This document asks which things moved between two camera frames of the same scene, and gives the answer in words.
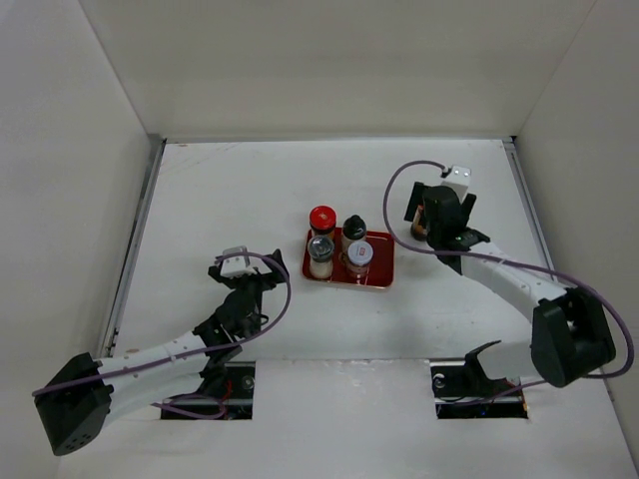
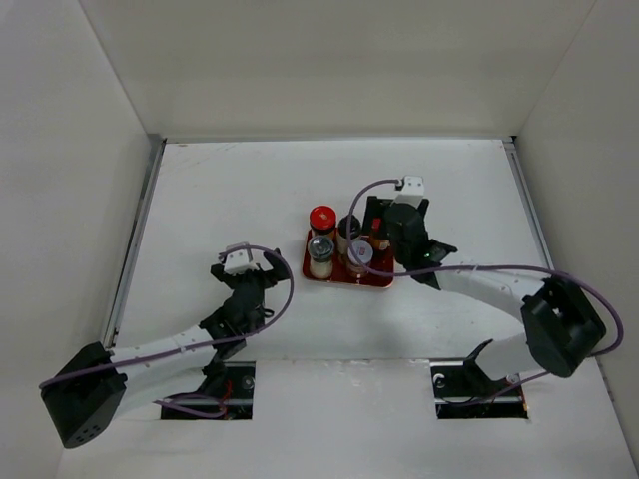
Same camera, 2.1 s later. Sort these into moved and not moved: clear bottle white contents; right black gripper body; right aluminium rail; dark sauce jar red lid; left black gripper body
Moved: right black gripper body
Not moved: right aluminium rail; left black gripper body; clear bottle white contents; dark sauce jar red lid
